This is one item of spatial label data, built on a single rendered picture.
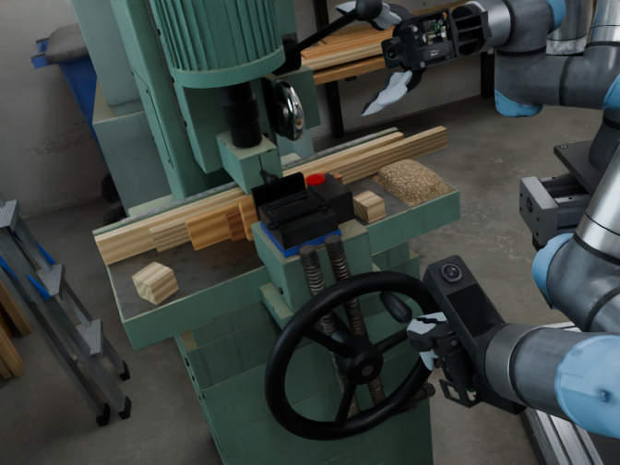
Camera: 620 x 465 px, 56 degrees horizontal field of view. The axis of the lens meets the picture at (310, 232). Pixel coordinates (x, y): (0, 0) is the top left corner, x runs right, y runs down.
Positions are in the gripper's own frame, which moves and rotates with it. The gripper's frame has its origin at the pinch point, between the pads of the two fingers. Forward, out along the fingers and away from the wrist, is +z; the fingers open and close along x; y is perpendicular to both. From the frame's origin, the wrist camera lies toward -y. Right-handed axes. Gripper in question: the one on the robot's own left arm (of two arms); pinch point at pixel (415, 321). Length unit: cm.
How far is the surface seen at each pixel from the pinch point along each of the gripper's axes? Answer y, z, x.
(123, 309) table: -14.1, 23.3, -34.2
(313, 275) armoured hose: -9.5, 9.4, -8.2
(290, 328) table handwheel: -5.0, 4.0, -15.1
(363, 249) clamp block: -10.0, 10.8, 0.8
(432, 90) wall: -55, 250, 169
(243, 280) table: -11.6, 21.0, -16.0
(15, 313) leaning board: -19, 184, -80
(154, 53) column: -54, 36, -14
